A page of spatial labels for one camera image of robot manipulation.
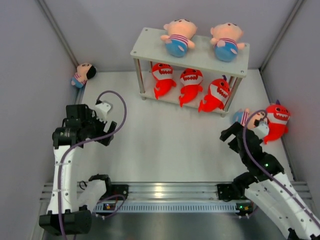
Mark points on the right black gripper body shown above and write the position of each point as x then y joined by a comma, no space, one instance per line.
238,139

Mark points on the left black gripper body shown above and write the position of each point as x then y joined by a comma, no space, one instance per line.
100,130

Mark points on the red shark plush round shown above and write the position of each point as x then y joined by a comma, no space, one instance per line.
164,82

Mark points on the pink doll striped shirt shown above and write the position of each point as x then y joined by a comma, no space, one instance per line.
225,41

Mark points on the pink doll blue pants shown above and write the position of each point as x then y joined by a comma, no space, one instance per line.
179,37

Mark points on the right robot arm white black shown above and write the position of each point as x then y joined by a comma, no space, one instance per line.
267,185

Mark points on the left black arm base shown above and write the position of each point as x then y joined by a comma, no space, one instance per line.
118,189

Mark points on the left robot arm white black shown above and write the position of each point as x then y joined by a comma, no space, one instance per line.
69,213

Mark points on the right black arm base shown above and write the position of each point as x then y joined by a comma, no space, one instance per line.
228,192

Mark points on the white two-tier shelf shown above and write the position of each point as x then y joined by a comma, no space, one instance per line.
149,47

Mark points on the pink doll black eyebrows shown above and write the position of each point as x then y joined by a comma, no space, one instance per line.
247,116

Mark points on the black-haired doll left corner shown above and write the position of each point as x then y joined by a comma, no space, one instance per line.
84,72

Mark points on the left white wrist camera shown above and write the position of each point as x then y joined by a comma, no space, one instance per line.
102,108

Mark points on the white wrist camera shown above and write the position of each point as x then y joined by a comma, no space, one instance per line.
102,108
261,129

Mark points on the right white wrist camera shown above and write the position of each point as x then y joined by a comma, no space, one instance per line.
261,129

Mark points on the white slotted cable duct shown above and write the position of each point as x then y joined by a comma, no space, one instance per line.
167,207

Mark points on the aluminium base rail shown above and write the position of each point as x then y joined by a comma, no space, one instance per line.
176,191

